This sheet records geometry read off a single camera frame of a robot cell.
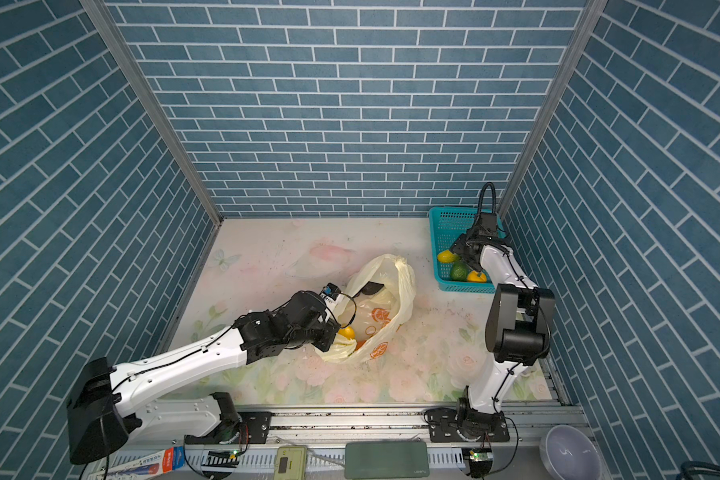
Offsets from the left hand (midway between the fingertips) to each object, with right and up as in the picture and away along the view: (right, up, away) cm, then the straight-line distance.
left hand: (342, 329), depth 76 cm
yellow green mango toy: (+34, +17, +28) cm, 47 cm away
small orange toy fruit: (+42, +11, +22) cm, 48 cm away
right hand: (+37, +21, +20) cm, 47 cm away
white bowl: (+55, -28, -6) cm, 62 cm away
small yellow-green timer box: (-11, -28, -9) cm, 32 cm away
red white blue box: (-44, -29, -9) cm, 53 cm away
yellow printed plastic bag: (+7, -2, +15) cm, 16 cm away
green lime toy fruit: (+37, +13, +23) cm, 45 cm away
